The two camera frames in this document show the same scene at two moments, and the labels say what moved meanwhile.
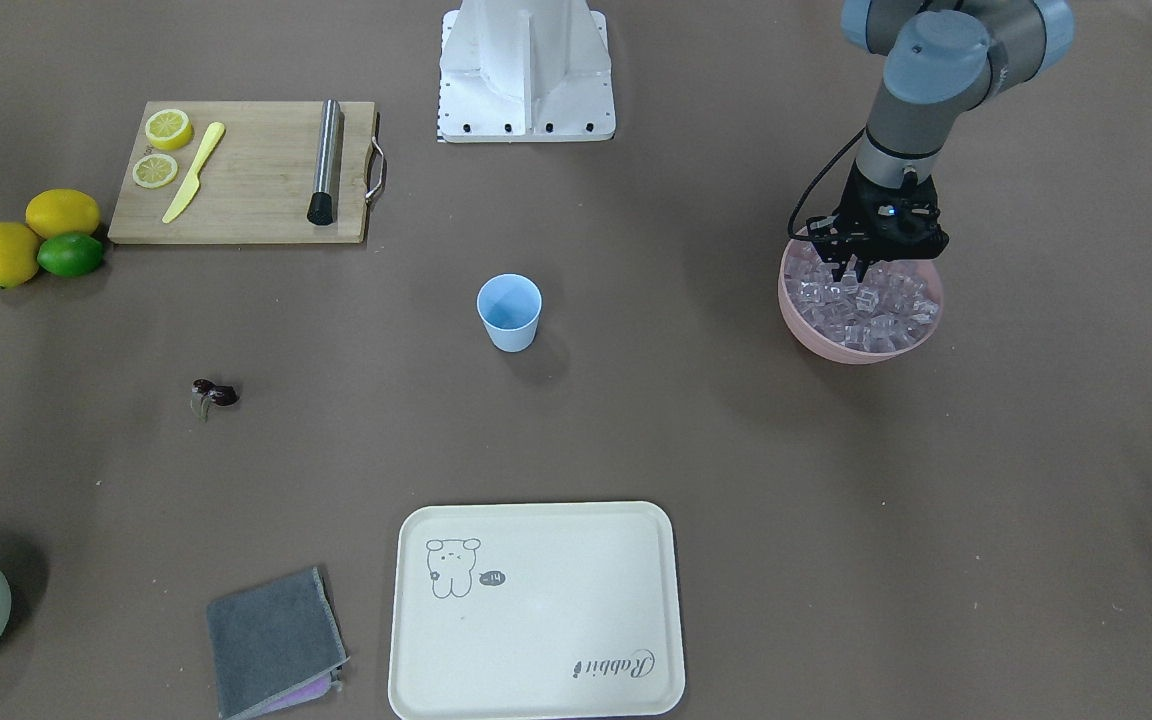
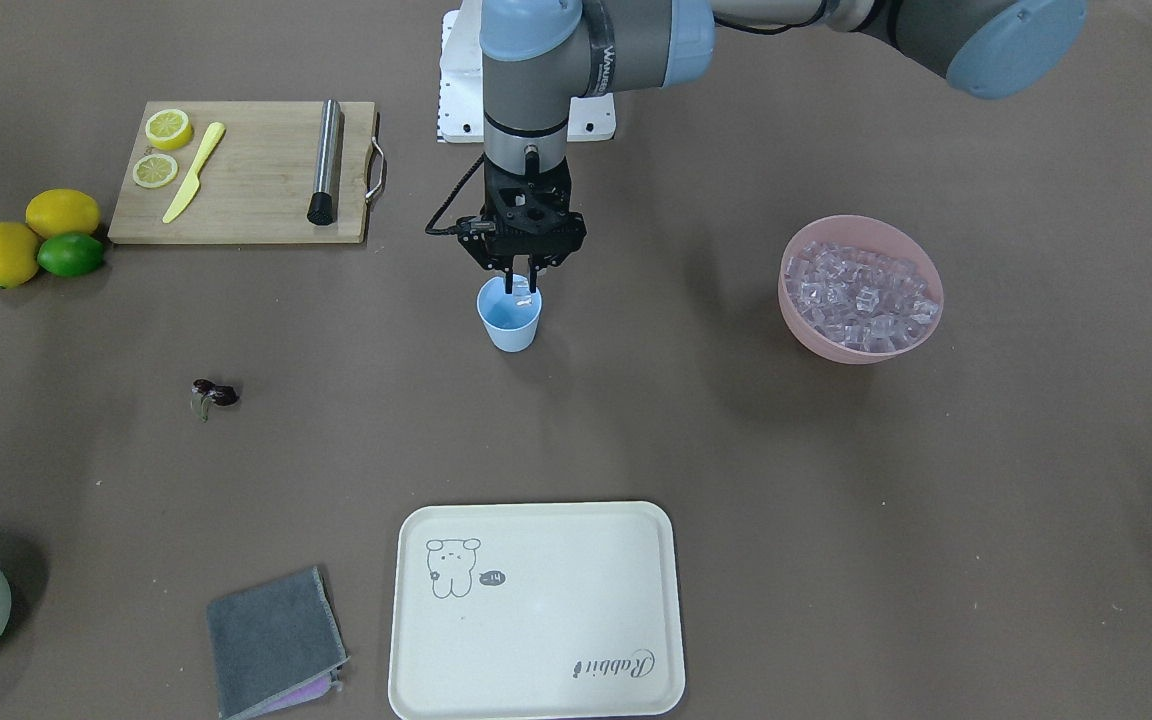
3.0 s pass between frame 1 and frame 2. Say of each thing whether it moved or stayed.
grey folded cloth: stayed
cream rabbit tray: stayed
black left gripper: moved
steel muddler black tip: stayed
